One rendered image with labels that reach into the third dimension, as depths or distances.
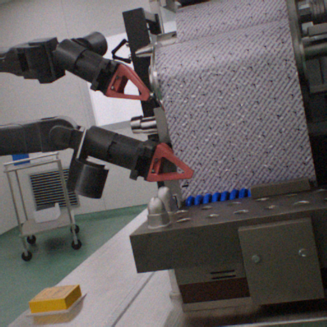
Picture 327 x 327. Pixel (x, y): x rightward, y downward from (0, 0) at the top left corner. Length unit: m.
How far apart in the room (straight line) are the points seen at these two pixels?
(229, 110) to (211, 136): 0.06
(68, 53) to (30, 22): 6.22
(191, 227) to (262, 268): 0.12
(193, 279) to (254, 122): 0.30
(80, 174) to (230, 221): 0.34
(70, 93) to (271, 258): 6.39
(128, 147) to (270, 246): 0.34
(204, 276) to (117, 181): 6.18
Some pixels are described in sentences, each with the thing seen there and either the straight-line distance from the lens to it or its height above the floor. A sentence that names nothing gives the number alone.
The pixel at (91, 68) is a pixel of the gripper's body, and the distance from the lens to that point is 1.11.
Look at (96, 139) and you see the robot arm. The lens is 1.03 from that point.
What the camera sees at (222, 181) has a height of 1.06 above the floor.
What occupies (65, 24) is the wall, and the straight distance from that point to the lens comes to 7.15.
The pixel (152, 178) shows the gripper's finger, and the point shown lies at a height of 1.09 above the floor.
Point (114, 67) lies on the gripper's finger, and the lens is 1.07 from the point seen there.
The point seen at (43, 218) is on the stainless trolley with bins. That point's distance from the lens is 6.03.
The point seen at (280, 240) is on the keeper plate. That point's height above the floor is 1.00.
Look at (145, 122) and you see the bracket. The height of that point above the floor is 1.18.
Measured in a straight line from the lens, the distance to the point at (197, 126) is 1.00.
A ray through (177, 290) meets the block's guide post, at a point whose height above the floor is 0.91.
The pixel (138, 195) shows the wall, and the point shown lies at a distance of 6.97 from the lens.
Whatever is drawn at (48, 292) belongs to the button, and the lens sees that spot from 1.06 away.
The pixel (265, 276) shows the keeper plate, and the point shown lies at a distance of 0.82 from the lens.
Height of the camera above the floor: 1.21
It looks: 6 degrees down
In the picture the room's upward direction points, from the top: 12 degrees counter-clockwise
